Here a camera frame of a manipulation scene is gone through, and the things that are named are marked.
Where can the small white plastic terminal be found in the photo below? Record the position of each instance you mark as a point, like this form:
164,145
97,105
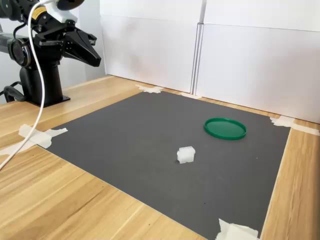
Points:
186,155

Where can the round green lid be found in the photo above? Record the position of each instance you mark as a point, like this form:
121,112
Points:
225,128

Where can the white box partition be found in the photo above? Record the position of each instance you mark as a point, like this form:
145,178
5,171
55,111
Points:
262,12
262,75
150,50
150,7

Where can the dark grey mat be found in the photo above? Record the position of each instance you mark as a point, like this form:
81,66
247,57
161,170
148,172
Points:
150,175

